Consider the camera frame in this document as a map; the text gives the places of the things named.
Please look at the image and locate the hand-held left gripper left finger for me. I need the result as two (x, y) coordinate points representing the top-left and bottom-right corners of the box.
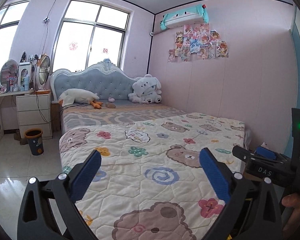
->
(17, 150), (102, 240)

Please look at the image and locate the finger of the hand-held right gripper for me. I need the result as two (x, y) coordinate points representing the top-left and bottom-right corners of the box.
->
(232, 144), (259, 167)
(255, 146), (292, 163)

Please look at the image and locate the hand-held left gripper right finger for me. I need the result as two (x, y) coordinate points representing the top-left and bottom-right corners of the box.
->
(199, 147), (283, 240)

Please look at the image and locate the person's right hand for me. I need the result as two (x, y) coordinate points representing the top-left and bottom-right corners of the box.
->
(281, 194), (300, 232)

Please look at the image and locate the blue waste basket brown rim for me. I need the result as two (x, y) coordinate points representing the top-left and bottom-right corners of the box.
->
(24, 129), (45, 156)

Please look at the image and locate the grey patterned bed sheet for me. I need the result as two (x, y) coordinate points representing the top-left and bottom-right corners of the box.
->
(61, 104), (188, 133)

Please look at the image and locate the white plush goose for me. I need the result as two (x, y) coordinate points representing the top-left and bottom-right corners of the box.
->
(58, 89), (103, 110)

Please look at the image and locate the white drawer nightstand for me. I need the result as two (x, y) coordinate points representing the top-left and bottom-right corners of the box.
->
(16, 91), (53, 139)

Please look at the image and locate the bed with blue tufted headboard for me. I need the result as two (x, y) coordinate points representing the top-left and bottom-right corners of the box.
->
(50, 59), (252, 240)

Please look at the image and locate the white plush bear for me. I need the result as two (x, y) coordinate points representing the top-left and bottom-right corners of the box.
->
(128, 74), (163, 104)

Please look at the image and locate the beige desk fan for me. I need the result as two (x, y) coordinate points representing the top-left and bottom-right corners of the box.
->
(32, 54), (51, 92)

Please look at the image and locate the white desk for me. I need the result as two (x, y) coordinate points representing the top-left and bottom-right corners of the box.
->
(0, 90), (25, 143)

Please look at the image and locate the white desktop cabinet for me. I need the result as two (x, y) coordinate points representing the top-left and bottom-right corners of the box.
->
(17, 62), (32, 92)

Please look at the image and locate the round vanity mirror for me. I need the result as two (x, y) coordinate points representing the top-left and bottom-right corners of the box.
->
(0, 59), (19, 85)

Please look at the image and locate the air conditioner with teal cover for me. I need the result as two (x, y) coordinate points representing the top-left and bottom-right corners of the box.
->
(160, 4), (210, 30)

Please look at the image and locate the large grey framed window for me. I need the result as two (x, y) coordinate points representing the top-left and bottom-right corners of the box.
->
(52, 0), (135, 74)

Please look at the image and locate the side window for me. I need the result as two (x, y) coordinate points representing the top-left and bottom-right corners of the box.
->
(0, 0), (33, 80)

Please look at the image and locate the cluster of cartoon wall posters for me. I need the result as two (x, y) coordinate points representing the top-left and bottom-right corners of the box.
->
(167, 24), (229, 63)

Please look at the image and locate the black wall cable with clip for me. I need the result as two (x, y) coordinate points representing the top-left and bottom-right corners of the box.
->
(43, 0), (58, 55)

